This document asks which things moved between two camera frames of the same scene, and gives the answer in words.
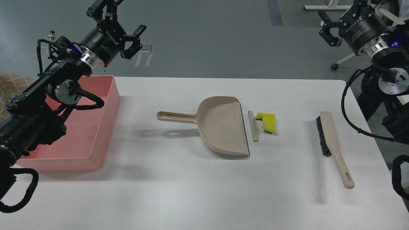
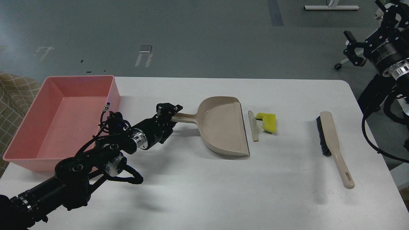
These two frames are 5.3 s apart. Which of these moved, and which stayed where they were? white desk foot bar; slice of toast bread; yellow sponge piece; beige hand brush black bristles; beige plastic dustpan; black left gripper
Moved: black left gripper
Stayed: beige plastic dustpan; yellow sponge piece; white desk foot bar; slice of toast bread; beige hand brush black bristles
